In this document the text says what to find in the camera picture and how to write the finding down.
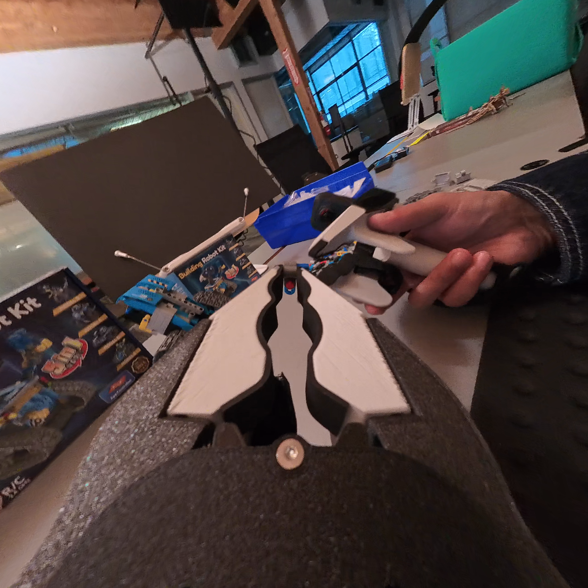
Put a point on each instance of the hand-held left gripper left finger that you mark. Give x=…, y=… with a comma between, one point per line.
x=220, y=363

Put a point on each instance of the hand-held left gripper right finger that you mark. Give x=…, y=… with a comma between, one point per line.
x=353, y=367

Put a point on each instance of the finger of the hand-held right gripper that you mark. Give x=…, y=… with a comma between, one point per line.
x=337, y=229

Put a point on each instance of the pile of toy building pieces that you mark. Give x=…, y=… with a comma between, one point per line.
x=335, y=255

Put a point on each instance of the small grey connector red pin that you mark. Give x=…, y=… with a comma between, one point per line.
x=290, y=285

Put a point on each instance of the grey track link pieces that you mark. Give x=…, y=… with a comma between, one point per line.
x=415, y=197

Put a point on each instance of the person's right forearm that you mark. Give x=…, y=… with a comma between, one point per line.
x=565, y=206

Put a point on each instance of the grey desk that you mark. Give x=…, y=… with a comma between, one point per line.
x=459, y=151

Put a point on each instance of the person's right hand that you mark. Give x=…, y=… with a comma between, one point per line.
x=482, y=220

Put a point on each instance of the clear plastic bags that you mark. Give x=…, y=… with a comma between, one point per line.
x=317, y=193

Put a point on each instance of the blue black device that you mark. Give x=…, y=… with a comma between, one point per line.
x=390, y=160

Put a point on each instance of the blue plastic bin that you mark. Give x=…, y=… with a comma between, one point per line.
x=285, y=225

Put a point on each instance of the grey flat plate piece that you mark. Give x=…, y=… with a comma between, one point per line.
x=464, y=174
x=443, y=179

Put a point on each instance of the white paper sheets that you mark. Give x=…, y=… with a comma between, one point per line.
x=413, y=133

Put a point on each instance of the building robot kit booklet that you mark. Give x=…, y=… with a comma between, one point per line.
x=216, y=275

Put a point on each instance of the blue grey tracked toy robot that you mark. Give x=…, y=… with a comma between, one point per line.
x=156, y=298

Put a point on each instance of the large grid window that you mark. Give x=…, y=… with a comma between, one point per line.
x=349, y=78

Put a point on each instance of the wooden model kit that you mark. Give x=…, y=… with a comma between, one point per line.
x=491, y=105

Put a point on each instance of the dark blue toy kit box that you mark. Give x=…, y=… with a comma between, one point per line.
x=55, y=367

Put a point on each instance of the black dimpled pad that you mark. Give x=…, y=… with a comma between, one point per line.
x=542, y=413

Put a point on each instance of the black backdrop board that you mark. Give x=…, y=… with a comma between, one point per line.
x=138, y=183

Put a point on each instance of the wooden post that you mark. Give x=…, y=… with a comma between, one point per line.
x=298, y=78

